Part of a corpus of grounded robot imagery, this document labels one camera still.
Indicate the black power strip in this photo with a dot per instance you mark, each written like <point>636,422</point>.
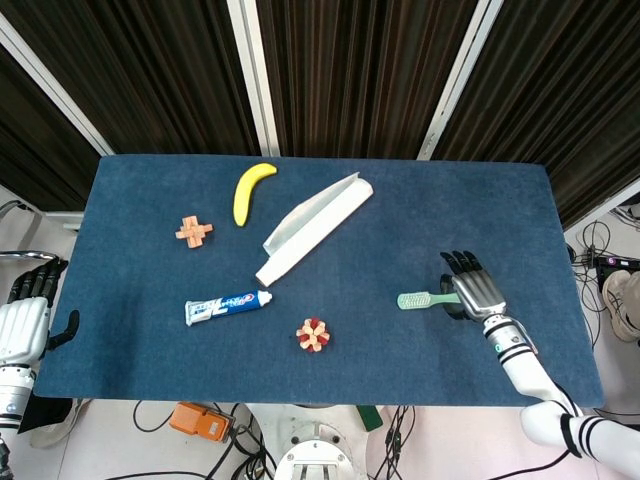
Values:
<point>617,262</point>

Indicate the green toothbrush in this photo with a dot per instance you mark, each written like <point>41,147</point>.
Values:
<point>415,301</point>

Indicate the white sneaker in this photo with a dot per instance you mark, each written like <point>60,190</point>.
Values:
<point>55,432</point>

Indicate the yellow banana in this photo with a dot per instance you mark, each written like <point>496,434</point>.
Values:
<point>245,195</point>

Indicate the red beige puzzle ball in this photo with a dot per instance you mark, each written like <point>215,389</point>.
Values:
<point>313,335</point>

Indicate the blue table cloth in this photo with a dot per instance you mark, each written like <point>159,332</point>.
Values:
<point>350,370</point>

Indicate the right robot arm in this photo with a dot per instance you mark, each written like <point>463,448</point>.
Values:
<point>525,370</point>

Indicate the orange foot pedal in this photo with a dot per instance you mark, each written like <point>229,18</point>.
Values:
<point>200,422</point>

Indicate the green flat piece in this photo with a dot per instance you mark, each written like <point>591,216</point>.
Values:
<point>370,419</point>

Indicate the blue white toothpaste tube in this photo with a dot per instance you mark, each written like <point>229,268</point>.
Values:
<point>225,306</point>

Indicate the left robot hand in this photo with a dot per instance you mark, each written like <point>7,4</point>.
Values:
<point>22,325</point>

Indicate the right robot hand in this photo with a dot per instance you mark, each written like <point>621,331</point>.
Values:
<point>480,295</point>

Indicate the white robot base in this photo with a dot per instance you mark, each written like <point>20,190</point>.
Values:
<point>315,450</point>

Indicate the chrome chair tube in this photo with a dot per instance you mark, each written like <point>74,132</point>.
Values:
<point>25,255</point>

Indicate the dark brown pleated curtain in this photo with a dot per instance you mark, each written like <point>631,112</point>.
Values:
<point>30,150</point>
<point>150,75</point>
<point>360,75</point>
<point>560,90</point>

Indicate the natural wooden burr puzzle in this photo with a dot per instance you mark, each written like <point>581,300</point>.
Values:
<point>194,232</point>

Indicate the white frame post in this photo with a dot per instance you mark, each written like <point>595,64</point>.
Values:
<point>55,90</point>
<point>455,80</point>
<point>255,75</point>

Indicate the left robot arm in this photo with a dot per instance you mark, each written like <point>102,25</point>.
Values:
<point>12,395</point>

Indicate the beige sneaker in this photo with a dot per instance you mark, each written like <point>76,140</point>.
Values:
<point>622,305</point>

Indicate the white paper box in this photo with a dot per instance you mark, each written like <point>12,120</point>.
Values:
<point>310,235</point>

